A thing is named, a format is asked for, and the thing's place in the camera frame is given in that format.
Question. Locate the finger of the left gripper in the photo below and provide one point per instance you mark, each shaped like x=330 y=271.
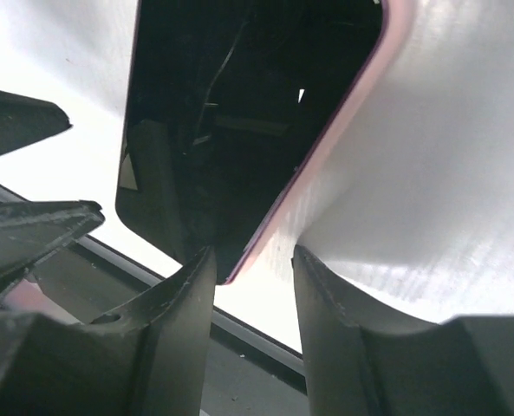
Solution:
x=25 y=121
x=32 y=232

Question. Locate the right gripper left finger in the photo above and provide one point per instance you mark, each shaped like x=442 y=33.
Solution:
x=145 y=357

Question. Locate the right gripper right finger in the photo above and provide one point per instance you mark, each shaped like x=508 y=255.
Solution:
x=363 y=357

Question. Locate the purple smartphone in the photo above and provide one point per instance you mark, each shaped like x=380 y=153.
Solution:
x=226 y=101

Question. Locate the pink phone case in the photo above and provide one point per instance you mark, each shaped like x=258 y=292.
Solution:
x=352 y=108

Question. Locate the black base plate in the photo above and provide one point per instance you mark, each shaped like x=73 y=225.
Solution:
x=243 y=373

